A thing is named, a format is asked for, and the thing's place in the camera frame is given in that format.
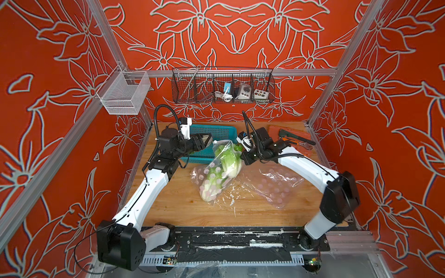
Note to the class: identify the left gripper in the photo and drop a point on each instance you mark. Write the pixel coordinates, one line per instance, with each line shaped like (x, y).
(201, 145)

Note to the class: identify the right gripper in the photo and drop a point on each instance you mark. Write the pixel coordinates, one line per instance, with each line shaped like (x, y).
(247, 160)

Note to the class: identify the chinese cabbage front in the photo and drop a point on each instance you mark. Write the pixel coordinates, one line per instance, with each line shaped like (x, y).
(230, 158)

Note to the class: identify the chinese cabbage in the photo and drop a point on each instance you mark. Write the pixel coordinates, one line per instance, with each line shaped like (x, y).
(230, 158)
(211, 181)

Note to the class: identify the clear zipper bag pink dots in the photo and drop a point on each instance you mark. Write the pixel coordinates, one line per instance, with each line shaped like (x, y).
(214, 163)

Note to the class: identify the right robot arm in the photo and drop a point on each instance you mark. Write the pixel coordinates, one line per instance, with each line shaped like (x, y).
(340, 194)

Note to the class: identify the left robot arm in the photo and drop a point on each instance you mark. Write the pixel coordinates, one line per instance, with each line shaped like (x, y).
(122, 242)

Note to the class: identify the teal plastic basket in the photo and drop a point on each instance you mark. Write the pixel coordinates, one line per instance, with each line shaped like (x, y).
(218, 132)

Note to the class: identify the orange tool case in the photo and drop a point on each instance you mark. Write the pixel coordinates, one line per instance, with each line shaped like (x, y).
(302, 147)

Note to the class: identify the white socket cube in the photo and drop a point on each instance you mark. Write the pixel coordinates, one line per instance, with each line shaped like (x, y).
(261, 96)

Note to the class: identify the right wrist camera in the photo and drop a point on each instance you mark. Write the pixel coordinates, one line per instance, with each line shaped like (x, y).
(245, 141)

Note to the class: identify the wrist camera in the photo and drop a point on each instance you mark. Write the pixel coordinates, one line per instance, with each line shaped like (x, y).
(245, 141)
(185, 124)

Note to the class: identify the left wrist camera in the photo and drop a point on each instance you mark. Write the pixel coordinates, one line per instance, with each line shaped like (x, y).
(185, 124)

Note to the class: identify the black wire wall basket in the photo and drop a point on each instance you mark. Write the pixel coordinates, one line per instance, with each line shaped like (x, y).
(210, 84)

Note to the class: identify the clear mesh wall bin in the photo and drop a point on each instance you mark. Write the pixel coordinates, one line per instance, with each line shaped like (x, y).
(124, 96)

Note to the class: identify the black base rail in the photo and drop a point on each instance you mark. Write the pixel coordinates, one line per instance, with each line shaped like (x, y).
(236, 246)

